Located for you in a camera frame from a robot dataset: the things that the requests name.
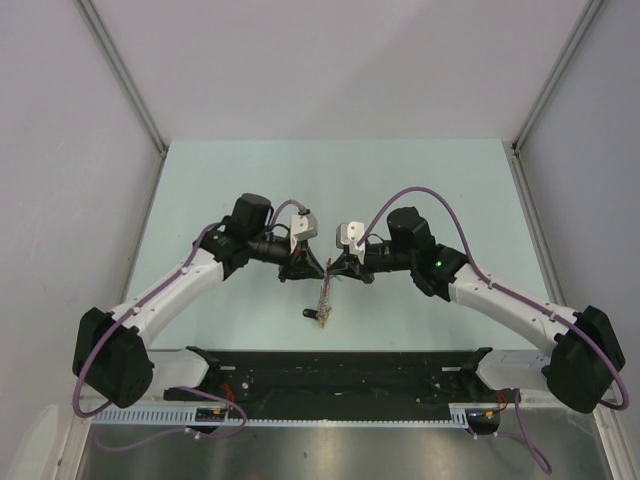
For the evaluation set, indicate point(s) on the left aluminium frame post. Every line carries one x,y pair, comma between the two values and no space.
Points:
113,58

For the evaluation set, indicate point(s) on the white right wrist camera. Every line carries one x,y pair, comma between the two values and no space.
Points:
348,238

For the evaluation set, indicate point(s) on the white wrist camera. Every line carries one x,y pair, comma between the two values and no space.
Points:
303,227
348,238

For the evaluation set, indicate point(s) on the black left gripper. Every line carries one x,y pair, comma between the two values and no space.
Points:
302,265

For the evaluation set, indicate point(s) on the aluminium frame post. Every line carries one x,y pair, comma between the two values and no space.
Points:
113,58
586,20

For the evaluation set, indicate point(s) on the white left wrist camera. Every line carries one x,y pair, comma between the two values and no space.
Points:
303,227

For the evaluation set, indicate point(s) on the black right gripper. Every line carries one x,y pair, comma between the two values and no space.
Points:
348,265

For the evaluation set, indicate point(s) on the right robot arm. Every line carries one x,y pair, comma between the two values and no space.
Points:
578,356

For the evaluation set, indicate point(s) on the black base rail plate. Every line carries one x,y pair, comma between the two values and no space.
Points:
345,385

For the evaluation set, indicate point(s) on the right aluminium frame post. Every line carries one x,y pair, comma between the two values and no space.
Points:
586,20

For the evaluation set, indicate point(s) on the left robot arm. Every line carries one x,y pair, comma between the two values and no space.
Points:
111,351

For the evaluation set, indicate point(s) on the white slotted cable duct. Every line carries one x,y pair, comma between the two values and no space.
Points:
215,416

